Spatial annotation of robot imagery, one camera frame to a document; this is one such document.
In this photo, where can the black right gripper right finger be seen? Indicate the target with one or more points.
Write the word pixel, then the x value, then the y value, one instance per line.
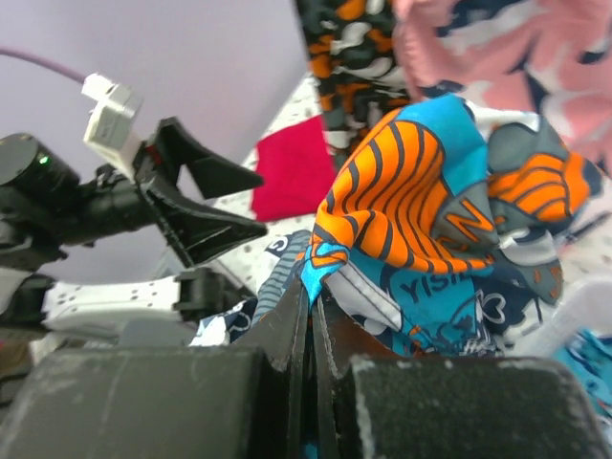
pixel 336 340

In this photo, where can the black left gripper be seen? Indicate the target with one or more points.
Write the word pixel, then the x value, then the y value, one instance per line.
pixel 195 232

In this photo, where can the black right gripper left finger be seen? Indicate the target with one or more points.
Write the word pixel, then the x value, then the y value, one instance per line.
pixel 280 338

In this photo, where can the blue orange patterned shorts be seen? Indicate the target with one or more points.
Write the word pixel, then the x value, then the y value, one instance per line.
pixel 441 234

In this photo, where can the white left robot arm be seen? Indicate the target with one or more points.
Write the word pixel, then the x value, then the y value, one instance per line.
pixel 45 208

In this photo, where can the black orange camouflage shorts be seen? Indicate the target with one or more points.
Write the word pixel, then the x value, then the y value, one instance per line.
pixel 350 49

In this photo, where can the light blue shark shorts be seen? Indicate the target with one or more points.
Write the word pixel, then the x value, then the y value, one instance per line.
pixel 588 356

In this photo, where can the pink patterned shorts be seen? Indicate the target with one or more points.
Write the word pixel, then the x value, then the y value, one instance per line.
pixel 549 57

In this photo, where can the red folded cloth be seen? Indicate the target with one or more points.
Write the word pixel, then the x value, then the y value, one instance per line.
pixel 296 169

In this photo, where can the white plastic basket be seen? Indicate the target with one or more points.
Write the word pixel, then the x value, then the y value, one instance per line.
pixel 585 305

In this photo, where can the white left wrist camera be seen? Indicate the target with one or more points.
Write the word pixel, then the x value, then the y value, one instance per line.
pixel 109 131

